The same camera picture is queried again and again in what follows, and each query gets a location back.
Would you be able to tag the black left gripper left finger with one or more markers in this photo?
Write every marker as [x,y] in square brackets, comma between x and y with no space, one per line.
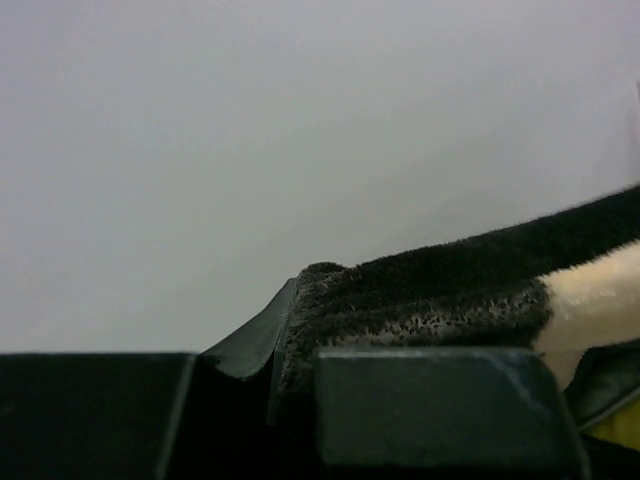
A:
[146,415]

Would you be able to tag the black pillowcase with beige flowers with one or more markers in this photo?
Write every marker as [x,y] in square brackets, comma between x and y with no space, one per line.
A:
[558,285]

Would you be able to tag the cream pillow with yellow edge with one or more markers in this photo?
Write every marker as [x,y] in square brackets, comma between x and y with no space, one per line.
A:
[622,428]

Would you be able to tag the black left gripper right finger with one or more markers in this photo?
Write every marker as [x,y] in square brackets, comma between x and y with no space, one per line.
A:
[442,413]

